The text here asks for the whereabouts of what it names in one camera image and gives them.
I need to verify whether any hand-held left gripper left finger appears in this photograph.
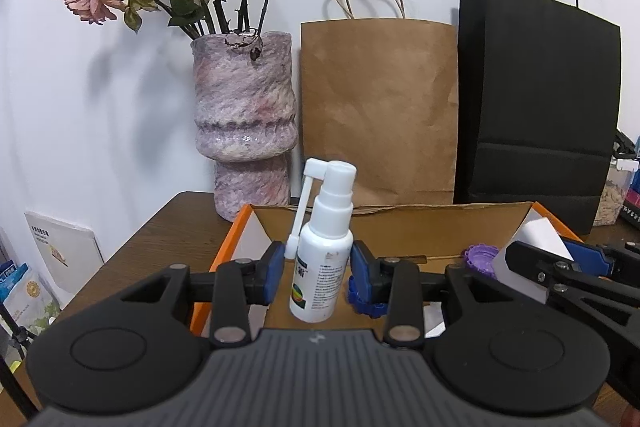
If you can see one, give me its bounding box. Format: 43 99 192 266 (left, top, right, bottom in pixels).
120 241 287 348

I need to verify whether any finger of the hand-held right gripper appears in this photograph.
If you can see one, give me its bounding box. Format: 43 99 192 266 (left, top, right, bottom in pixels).
560 237 640 294
504 241 640 328

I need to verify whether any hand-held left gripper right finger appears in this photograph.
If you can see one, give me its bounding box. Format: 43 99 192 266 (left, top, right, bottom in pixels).
350 241 521 348

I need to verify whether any blue bottle cap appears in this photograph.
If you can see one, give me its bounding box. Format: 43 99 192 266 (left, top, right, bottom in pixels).
347 274 388 318

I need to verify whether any white spray bottle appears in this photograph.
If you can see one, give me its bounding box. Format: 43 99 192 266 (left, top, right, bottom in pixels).
284 159 357 324

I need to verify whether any red cardboard box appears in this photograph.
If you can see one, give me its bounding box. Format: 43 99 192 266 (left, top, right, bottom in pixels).
190 202 586 343

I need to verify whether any purple bottle cap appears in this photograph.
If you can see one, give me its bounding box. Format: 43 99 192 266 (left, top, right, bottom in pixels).
461 244 501 280

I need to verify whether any clear seed container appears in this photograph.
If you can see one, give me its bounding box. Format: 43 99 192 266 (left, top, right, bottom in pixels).
592 129 640 228

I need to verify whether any black paper bag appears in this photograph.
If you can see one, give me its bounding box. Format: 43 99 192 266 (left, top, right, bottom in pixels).
453 0 623 235

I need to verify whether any pink marbled vase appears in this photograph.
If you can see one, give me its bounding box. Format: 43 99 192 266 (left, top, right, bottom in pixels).
191 32 297 223

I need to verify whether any brown paper bag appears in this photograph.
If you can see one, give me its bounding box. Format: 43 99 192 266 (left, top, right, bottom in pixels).
300 0 459 208

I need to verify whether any white booklet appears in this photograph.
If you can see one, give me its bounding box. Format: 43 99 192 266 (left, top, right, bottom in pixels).
24 211 105 294

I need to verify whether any black light stand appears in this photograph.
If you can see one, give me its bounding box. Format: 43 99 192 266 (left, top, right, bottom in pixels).
0 302 41 418

